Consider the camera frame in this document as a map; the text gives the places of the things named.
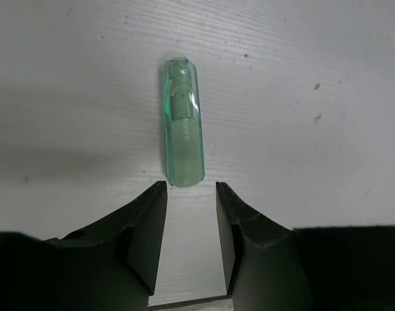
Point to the green highlighter marker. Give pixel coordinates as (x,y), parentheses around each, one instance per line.
(183,132)

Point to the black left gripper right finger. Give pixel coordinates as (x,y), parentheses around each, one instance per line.
(269,267)

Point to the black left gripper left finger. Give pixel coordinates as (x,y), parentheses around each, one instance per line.
(110,264)

